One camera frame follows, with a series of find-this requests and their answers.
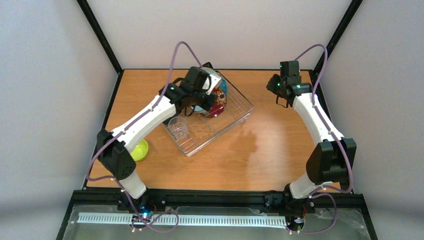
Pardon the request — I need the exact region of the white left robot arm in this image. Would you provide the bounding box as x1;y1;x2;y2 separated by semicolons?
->
93;66;222;199

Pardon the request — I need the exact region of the wire metal dish rack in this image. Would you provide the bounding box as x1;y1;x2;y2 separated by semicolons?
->
163;70;254;157

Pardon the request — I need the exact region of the white slotted cable duct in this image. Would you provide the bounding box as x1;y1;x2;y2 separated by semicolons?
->
75;212;287;229

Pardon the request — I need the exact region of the black frame post left rear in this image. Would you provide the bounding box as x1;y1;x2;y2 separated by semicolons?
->
76;0;124;75

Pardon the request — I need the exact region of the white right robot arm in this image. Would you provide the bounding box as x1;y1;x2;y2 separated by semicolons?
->
266;60;357;211

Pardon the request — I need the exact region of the light green round plate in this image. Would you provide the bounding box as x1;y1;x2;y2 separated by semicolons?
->
202;67;220;78

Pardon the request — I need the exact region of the dark red plate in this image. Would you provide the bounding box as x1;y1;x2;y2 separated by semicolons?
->
204;87;228;118

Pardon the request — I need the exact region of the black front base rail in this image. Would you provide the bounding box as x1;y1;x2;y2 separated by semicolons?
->
56;188;379;240

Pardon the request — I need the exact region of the blue polka dot plate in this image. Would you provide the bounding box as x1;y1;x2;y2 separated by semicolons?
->
216;76;228;95

